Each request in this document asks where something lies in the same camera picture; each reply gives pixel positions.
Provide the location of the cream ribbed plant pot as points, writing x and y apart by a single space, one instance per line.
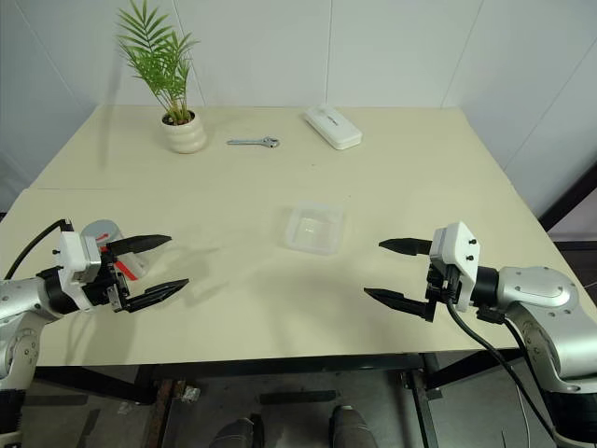
184 137

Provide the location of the dark rounded shape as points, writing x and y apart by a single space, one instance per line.
352 427
235 434

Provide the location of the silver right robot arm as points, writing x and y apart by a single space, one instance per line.
536 289

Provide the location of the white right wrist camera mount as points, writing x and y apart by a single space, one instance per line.
459 242

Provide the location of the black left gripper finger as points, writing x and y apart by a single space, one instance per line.
156 295
137 243

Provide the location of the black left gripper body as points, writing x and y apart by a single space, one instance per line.
109 287

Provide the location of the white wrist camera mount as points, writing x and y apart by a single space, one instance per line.
459 242
72 252

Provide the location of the silver adjustable wrench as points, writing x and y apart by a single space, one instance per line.
252 141

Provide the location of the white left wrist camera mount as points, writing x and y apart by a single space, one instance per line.
72 252

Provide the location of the black metal table frame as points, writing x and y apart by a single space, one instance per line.
280 364

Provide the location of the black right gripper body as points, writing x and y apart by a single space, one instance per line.
440 282

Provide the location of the clear plastic container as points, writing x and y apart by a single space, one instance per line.
310 231

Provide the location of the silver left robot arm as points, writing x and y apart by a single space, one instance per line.
18 298

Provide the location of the clear cup with red label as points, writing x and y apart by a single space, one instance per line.
105 228

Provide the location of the black metal stand frame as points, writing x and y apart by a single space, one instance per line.
573 196

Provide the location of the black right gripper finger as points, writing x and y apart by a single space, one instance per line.
406 246
401 302

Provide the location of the white oblong case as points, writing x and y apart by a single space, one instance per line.
333 128

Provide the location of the green palm plant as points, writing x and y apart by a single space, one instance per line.
158 60

